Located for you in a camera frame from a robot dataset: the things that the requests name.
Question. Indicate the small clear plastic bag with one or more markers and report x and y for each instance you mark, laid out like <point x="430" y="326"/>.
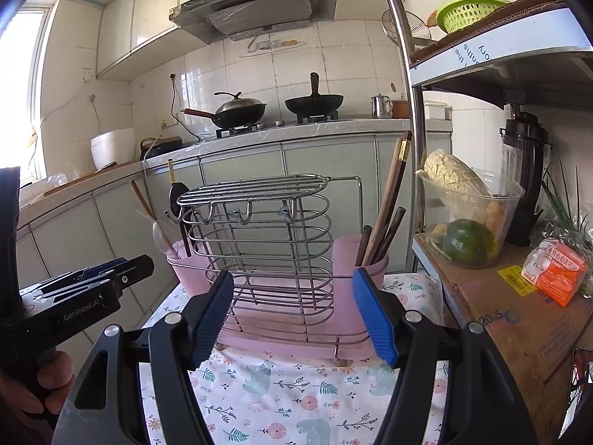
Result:
<point x="56" y="179"/>

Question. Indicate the gas stove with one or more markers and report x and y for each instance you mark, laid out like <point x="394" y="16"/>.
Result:
<point x="236" y="129"/>

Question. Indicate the grey range hood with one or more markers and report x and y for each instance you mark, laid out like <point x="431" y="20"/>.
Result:
<point x="259" y="9"/>

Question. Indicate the person's left hand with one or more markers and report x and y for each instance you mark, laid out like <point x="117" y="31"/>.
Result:
<point x="58" y="371"/>

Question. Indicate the steel shelf rack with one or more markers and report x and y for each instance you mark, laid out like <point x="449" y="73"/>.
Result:
<point x="418" y="139"/>

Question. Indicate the yellow tipped wooden chopstick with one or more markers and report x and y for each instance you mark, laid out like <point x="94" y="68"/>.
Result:
<point x="170" y="171"/>

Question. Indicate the white rice cooker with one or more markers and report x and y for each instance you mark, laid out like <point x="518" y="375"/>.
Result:
<point x="113" y="148"/>

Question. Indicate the clear plastic spoon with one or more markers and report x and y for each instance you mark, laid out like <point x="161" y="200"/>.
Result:
<point x="162" y="236"/>

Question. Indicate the napa cabbage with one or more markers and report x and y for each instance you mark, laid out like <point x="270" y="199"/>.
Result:
<point x="456" y="174"/>

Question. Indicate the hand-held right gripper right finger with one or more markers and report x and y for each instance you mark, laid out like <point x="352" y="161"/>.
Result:
<point x="375" y="320"/>

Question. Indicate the window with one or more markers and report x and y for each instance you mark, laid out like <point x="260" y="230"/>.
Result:
<point x="28" y="92"/>

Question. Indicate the green plastic basket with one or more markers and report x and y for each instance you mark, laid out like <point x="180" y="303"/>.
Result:
<point x="468" y="16"/>

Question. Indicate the orange snack packet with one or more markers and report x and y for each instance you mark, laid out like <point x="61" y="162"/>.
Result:
<point x="556" y="278"/>

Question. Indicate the green round vegetable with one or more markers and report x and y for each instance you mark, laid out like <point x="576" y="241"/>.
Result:
<point x="468" y="241"/>

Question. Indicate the black plastic spoon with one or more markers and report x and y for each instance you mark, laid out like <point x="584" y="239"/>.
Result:
<point x="178" y="199"/>

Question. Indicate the pink utensil cup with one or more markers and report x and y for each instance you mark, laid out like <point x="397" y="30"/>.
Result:
<point x="194" y="273"/>
<point x="352" y="296"/>

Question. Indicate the black wok with lid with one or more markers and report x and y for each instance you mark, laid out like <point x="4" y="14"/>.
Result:
<point x="241" y="111"/>

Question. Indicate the wooden cutting board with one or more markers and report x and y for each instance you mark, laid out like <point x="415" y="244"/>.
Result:
<point x="92" y="177"/>

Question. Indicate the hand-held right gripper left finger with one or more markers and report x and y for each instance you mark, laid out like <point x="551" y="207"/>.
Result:
<point x="215" y="315"/>

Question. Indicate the open black wok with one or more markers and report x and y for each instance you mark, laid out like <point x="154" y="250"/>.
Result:
<point x="315" y="104"/>

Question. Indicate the bag of green onions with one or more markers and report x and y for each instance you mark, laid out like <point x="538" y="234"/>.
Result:
<point x="563" y="222"/>

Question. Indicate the orange vegetable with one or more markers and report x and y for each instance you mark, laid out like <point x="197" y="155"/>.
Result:
<point x="495" y="220"/>

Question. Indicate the clear plastic container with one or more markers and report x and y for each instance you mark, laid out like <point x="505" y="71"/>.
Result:
<point x="435" y="213"/>

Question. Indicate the white lidded container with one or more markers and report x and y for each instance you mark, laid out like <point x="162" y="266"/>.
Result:
<point x="435" y="111"/>

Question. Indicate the pale upper wall cabinets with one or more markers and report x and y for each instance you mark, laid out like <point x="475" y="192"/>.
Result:
<point x="153" y="9"/>

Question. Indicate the dark chopstick with gold band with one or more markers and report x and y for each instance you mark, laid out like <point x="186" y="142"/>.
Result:
<point x="401" y="167"/>

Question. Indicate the steel kettle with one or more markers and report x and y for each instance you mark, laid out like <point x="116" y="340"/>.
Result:
<point x="382" y="107"/>

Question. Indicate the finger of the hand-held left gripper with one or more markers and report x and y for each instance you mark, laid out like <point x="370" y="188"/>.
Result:
<point x="78" y="270"/>
<point x="134" y="269"/>

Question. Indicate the short dark chopstick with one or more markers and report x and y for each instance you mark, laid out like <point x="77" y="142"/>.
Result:
<point x="366" y="241"/>
<point x="394" y="225"/>

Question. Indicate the black countertop cooker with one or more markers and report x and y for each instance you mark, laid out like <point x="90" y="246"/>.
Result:
<point x="162" y="148"/>

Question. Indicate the long light wooden chopstick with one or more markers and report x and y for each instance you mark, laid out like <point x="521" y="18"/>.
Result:
<point x="389" y="181"/>

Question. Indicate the cardboard shelf liner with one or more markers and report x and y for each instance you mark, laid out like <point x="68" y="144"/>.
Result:
<point x="532" y="14"/>

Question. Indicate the floral cloth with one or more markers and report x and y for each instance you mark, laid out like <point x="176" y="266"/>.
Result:
<point x="287" y="394"/>

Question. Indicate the cardboard box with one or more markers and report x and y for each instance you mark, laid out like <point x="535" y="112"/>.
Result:
<point x="500" y="324"/>

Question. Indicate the black blender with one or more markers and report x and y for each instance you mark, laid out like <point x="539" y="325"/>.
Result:
<point x="528" y="171"/>

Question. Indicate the pink drip tray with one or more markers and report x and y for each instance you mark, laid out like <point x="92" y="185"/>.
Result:
<point x="287" y="340"/>

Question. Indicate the pale lower cabinets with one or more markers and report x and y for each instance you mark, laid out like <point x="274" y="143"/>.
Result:
<point x="315" y="162"/>

